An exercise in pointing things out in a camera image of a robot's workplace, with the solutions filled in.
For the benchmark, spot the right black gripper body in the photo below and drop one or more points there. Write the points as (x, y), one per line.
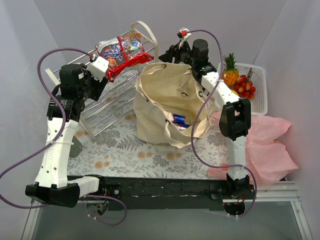
(172, 52)

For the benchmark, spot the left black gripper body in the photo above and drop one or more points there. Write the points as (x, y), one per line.
(100, 85)

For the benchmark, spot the toy pineapple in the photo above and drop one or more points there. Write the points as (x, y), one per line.
(230, 72)

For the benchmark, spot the cream metal shoe rack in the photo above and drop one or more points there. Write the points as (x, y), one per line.
(92, 108)

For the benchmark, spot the red snack bag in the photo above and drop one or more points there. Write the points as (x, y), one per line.
(122, 52)

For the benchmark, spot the red toy fruit with stem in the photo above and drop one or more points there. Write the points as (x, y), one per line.
(245, 87)

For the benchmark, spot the beige canvas tote bag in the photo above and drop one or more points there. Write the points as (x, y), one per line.
(164, 89)

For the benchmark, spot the pink plastic grocery bag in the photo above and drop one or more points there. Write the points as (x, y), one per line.
(265, 156)

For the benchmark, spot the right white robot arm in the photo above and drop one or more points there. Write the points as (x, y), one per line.
(235, 118)

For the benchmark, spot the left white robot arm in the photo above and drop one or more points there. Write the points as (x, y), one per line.
(51, 185)

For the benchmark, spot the grey soap dispenser bottle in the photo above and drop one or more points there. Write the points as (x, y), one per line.
(76, 148)

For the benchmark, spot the blue energy drink can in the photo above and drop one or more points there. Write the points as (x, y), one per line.
(179, 119)

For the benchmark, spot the floral table mat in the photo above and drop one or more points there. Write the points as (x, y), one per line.
(117, 151)

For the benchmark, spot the white plastic basket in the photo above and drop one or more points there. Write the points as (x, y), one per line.
(259, 105)

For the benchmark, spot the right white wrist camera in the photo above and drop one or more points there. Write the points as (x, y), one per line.
(183, 34)

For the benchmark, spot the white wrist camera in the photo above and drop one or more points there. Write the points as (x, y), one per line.
(183, 34)
(98, 68)

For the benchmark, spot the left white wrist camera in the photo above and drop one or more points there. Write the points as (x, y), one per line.
(98, 68)

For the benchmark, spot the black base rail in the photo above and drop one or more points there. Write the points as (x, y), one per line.
(168, 193)

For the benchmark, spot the aluminium frame rail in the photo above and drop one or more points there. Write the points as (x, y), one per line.
(282, 191)

